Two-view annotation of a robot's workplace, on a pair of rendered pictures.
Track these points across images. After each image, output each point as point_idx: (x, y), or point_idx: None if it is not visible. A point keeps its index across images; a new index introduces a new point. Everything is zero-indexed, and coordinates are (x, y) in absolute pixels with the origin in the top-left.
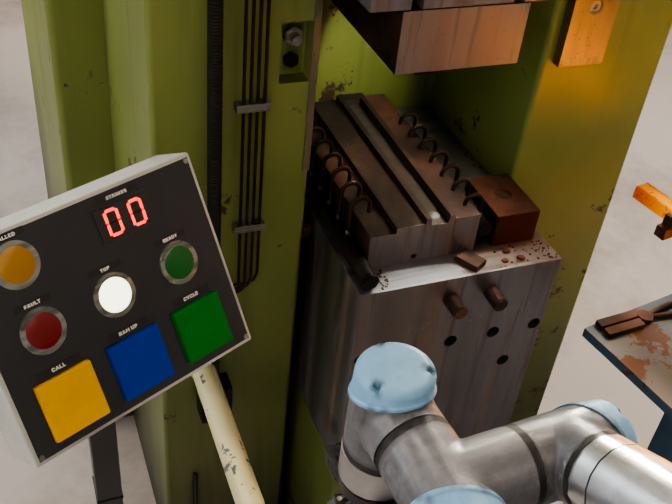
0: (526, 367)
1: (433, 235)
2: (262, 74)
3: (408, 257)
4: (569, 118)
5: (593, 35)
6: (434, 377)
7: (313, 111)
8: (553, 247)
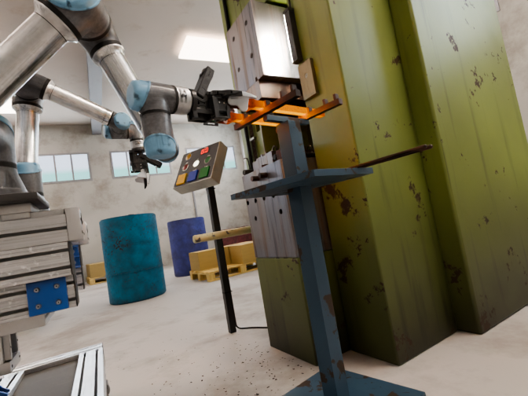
0: (290, 218)
1: (263, 160)
2: (254, 130)
3: None
4: (320, 119)
5: (309, 85)
6: (131, 120)
7: (262, 137)
8: (342, 183)
